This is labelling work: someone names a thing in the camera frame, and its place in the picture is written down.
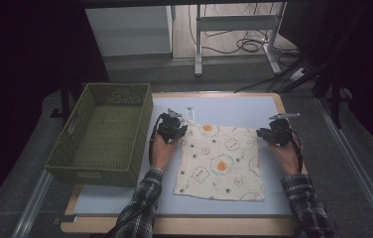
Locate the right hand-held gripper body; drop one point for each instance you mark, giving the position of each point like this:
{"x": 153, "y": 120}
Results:
{"x": 280, "y": 132}

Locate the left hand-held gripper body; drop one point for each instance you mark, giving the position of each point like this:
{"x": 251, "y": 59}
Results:
{"x": 168, "y": 127}

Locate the cream printed cloth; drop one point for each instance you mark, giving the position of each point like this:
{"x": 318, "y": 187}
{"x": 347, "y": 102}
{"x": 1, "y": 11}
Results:
{"x": 221, "y": 165}

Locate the green woven basket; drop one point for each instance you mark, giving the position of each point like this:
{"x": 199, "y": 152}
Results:
{"x": 108, "y": 139}

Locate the person's left hand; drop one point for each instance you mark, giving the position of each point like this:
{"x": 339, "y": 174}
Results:
{"x": 161, "y": 152}

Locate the person's right hand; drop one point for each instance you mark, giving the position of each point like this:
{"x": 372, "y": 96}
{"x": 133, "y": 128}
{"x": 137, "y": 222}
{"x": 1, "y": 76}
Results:
{"x": 287, "y": 158}

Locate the light blue table mat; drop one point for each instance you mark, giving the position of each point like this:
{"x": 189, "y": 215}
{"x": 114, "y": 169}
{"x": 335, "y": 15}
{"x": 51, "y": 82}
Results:
{"x": 224, "y": 109}

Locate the white power strip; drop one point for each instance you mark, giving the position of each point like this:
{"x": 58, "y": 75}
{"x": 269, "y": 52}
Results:
{"x": 297, "y": 74}

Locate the black stand legs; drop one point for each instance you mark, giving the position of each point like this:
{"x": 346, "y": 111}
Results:
{"x": 335, "y": 99}

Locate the white cabinet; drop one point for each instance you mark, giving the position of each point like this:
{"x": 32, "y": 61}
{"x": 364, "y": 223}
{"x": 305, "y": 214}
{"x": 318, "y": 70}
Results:
{"x": 128, "y": 29}

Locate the black stand leg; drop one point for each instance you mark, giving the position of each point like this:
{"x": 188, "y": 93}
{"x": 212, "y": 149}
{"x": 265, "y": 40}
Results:
{"x": 64, "y": 99}

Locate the metal floor rail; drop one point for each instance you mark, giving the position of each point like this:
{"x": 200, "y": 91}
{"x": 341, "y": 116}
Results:
{"x": 32, "y": 205}
{"x": 356, "y": 168}

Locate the white desk frame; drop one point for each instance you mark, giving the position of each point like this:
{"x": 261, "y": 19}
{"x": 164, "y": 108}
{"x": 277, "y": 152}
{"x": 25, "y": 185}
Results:
{"x": 237, "y": 23}

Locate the black table corner bracket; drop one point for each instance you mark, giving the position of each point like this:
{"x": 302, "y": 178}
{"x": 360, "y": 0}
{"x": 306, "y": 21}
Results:
{"x": 65, "y": 218}

